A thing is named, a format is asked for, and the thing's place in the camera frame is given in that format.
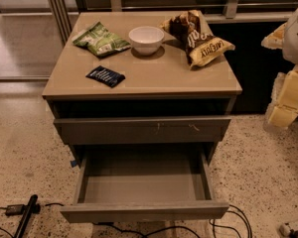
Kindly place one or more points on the padded gripper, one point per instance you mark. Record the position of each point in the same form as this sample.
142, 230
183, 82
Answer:
297, 39

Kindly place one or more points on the grey drawer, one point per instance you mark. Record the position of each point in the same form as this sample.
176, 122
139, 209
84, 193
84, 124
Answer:
152, 130
144, 183

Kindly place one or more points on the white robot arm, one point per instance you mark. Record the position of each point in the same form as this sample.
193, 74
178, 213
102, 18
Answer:
290, 42

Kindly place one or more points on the grey drawer cabinet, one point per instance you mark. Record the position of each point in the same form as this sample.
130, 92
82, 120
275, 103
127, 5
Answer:
161, 85

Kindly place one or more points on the grey top drawer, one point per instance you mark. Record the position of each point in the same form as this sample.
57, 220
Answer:
152, 130

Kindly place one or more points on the brown yellow chip bag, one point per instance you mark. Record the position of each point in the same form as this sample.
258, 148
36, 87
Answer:
201, 47

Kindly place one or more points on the white bowl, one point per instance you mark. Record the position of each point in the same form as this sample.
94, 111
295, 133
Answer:
146, 40

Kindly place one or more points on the dark blue snack packet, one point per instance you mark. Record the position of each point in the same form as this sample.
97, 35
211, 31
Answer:
106, 76

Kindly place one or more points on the green chip bag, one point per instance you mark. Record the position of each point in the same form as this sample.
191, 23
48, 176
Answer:
100, 41

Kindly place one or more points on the white power strip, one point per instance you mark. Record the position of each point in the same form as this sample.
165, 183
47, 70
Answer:
289, 229

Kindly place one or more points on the blue tape piece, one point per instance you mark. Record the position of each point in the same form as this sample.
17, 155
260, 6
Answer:
73, 163

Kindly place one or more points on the black rod on floor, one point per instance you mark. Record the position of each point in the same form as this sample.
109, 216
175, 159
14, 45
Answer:
33, 207

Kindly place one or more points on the black power adapter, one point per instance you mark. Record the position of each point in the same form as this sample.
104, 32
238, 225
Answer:
15, 209

